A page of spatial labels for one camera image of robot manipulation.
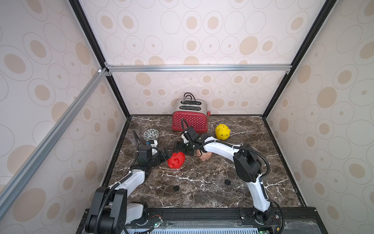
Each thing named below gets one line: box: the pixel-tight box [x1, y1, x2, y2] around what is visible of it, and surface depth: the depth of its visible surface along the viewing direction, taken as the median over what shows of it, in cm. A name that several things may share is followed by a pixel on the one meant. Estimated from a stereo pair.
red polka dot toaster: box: [171, 98, 211, 133], surface depth 103 cm
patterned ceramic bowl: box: [142, 128, 160, 141], surface depth 107 cm
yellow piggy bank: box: [215, 123, 231, 141], surface depth 102 cm
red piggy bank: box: [167, 151, 186, 170], surface depth 87 cm
